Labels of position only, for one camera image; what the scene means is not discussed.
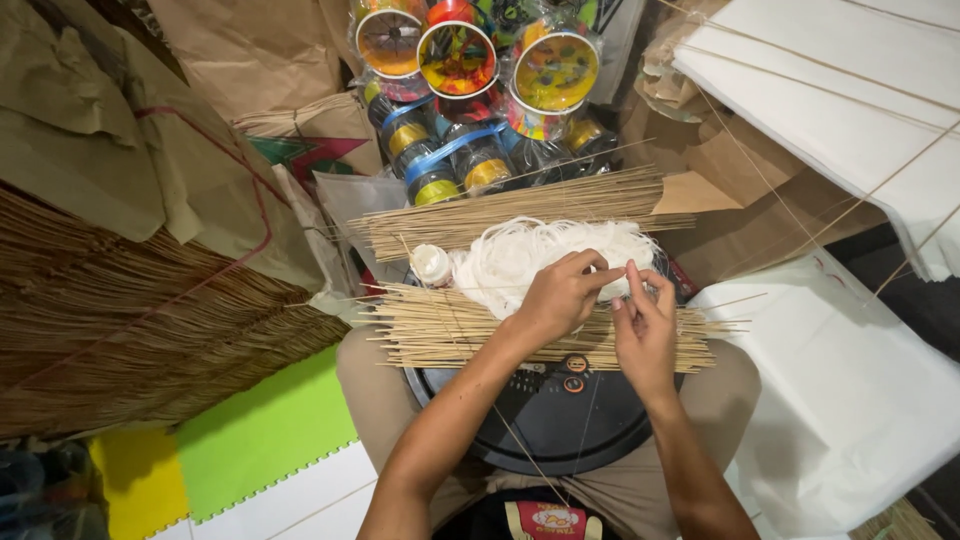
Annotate red packet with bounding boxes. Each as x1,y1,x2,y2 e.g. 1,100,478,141
664,257,700,303

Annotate huge heap of bamboo strips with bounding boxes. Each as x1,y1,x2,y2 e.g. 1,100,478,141
0,182,354,441

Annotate white foam mat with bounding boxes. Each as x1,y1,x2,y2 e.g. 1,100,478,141
148,441,380,540

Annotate person's beige trousers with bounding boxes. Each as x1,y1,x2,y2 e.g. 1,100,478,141
335,324,763,540

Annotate pack of black thread spools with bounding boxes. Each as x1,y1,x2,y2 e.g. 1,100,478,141
363,75,624,208

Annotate person's black printed shirt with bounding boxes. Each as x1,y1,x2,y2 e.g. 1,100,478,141
433,486,625,540

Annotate tan brown paper sheet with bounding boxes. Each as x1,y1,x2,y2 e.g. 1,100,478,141
146,0,363,123

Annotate heap of colourful kite reels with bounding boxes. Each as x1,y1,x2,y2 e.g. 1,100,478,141
348,0,605,144

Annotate olive brown paper sheets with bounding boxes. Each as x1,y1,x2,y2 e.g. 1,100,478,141
0,0,327,295

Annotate black round lid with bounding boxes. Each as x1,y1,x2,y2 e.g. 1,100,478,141
403,351,685,478

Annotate person's left hand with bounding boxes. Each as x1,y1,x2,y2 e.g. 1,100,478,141
512,247,628,351

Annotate pile of short bamboo sticks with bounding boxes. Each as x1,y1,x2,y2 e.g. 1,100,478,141
358,281,753,375

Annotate yellow foam mat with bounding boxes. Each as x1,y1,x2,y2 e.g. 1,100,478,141
87,427,191,540

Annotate pile of long bamboo sticks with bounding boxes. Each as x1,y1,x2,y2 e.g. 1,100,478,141
348,165,699,264

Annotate clear plastic bag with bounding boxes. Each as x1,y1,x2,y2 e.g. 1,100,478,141
271,165,412,316

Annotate brown paper heap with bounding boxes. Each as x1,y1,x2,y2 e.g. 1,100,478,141
621,0,890,290

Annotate large white paper sheet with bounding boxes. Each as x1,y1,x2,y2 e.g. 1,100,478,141
688,247,960,540

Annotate person's right hand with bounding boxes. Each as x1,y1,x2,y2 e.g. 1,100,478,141
609,258,681,399

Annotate green foam mat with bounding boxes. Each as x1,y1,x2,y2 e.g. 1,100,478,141
174,343,361,525

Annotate white glue bottle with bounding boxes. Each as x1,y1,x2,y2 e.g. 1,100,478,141
408,243,456,289

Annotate dark plastic bag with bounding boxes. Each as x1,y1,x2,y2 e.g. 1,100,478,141
0,438,111,540

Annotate small bamboo strip pile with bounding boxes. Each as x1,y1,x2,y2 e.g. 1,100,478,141
849,497,948,540

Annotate bundle of brown paper kites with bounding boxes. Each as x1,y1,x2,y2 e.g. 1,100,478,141
232,90,385,185

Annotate stack of white paper kites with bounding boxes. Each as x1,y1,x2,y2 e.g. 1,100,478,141
669,0,960,285

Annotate red cord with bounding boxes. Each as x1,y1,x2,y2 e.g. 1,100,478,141
15,105,294,391

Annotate white string bundle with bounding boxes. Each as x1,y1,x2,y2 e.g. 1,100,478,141
448,216,666,321

